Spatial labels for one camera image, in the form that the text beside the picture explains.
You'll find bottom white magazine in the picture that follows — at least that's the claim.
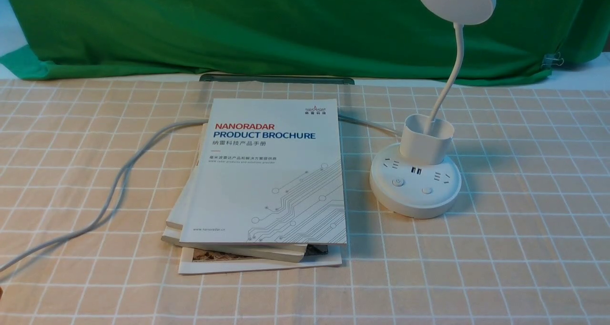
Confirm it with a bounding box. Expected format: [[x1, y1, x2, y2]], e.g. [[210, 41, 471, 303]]
[[177, 246, 343, 275]]

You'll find middle white book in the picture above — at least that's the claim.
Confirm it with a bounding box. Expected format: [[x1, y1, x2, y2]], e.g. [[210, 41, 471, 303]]
[[161, 124, 307, 263]]

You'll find beige checkered tablecloth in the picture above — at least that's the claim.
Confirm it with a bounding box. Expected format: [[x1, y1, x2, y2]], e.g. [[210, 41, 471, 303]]
[[0, 80, 610, 325]]

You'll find green backdrop cloth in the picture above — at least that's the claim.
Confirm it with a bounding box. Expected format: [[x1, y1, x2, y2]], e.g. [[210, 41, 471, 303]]
[[1, 0, 609, 86]]

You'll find grey power cable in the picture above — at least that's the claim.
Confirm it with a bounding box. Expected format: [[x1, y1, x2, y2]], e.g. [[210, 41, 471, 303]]
[[0, 114, 403, 273]]

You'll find white desk lamp with sockets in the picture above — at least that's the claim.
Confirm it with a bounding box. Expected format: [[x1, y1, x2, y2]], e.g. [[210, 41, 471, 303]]
[[369, 0, 496, 219]]

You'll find white Nanoradar product brochure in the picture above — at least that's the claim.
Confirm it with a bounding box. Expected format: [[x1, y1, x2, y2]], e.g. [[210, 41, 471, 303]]
[[180, 99, 348, 245]]

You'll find metal binder clip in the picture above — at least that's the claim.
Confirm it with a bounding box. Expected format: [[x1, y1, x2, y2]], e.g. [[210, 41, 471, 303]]
[[541, 52, 565, 70]]

